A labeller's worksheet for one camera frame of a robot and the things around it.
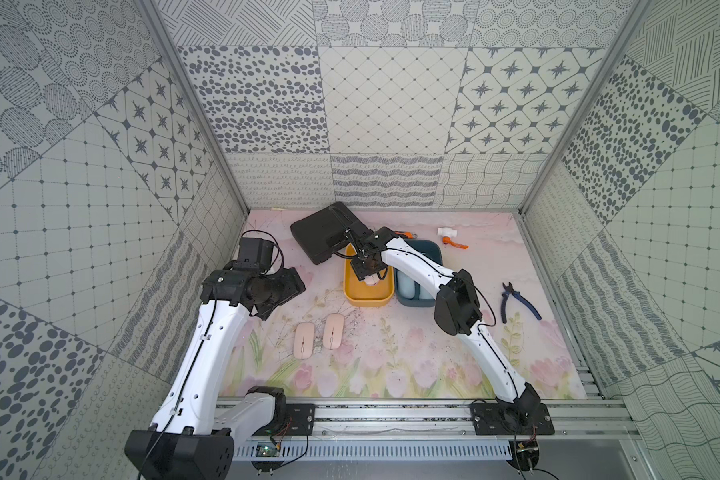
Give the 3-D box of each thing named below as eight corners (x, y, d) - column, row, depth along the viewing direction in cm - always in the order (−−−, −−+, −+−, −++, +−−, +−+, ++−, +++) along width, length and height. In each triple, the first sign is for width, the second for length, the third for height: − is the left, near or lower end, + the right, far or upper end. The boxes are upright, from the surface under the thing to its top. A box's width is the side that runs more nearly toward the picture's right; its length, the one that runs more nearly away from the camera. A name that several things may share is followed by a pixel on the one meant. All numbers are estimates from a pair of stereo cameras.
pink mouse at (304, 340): (292, 359, 86) (290, 356, 84) (297, 325, 92) (296, 322, 90) (312, 359, 86) (311, 356, 84) (317, 325, 92) (315, 322, 90)
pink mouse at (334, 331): (323, 349, 88) (321, 346, 86) (326, 316, 94) (325, 313, 92) (343, 349, 88) (342, 346, 86) (345, 317, 94) (344, 313, 92)
